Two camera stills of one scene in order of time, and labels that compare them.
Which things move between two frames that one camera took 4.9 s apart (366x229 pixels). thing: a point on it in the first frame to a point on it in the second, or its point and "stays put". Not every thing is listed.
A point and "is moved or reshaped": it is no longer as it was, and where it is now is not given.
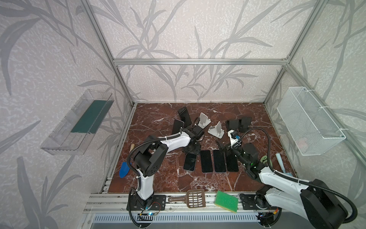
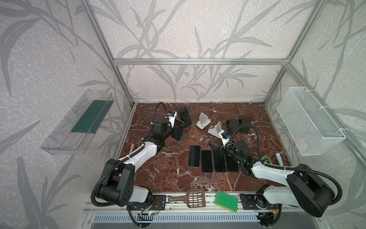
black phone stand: [234, 124] stays put
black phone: [189, 162] is moved or reshaped
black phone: [219, 161] stays put
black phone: [206, 161] stays put
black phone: [177, 124] stays put
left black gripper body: [195, 150] to [174, 132]
